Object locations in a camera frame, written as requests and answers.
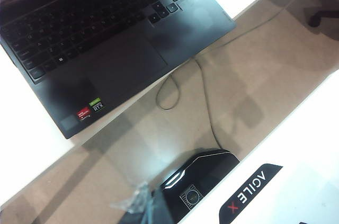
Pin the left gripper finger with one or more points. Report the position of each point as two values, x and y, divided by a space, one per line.
159 213

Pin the dark grey laptop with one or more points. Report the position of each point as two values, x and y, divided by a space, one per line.
119 62

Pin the white AgileX robot base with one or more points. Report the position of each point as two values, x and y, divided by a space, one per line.
304 155

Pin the black mobile chassis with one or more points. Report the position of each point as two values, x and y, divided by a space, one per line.
209 171

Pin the black chair caster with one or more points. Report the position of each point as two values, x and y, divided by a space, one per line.
317 18

